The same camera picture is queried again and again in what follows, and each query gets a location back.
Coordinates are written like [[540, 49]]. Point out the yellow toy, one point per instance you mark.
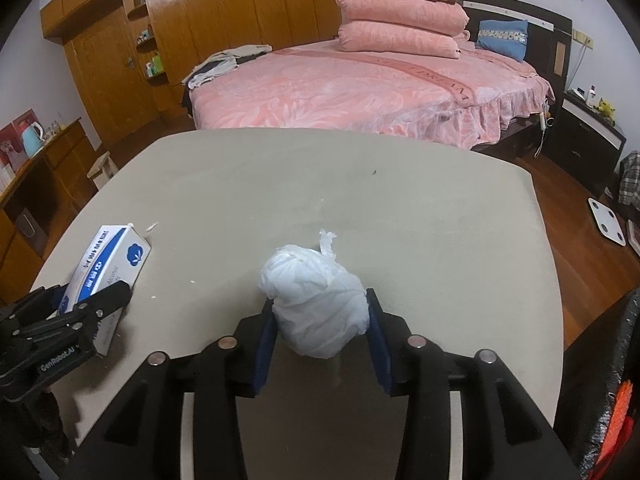
[[606, 106]]

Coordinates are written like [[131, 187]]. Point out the white tissue scrap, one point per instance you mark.
[[151, 227]]

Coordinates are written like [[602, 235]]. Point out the blue cushion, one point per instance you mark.
[[502, 40]]

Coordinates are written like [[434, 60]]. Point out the red box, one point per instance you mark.
[[7, 146]]

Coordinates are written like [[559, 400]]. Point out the small white stool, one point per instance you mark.
[[102, 167]]

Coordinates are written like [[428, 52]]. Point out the light blue kettle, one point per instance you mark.
[[31, 140]]

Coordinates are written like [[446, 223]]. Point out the green box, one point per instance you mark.
[[158, 65]]

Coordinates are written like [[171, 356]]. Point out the black headboard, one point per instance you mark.
[[547, 35]]

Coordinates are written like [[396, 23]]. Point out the wooden wardrobe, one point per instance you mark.
[[240, 5]]

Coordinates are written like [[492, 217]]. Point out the white plastic bag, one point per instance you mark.
[[320, 300]]

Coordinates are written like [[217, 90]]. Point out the blue and white tissue box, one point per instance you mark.
[[110, 260]]

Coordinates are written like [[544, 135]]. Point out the bed with pink bedspread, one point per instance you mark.
[[350, 90]]

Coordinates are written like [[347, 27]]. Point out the wooden desk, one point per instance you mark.
[[65, 160]]

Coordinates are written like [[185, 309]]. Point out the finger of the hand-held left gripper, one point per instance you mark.
[[105, 297], [40, 305]]

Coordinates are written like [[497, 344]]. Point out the black nightstand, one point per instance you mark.
[[585, 140]]

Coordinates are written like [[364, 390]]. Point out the white bathroom scale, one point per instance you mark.
[[607, 221]]

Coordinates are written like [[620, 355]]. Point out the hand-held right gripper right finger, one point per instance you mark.
[[380, 355]]

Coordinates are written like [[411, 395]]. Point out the wall socket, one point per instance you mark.
[[584, 39]]

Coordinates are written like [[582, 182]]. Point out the plaid clothing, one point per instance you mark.
[[631, 177]]

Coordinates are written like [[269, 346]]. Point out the small white bottle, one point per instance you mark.
[[592, 96]]

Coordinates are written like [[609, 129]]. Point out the pile of clothes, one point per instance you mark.
[[225, 60]]

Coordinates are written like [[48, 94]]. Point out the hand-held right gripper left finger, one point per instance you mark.
[[262, 355]]

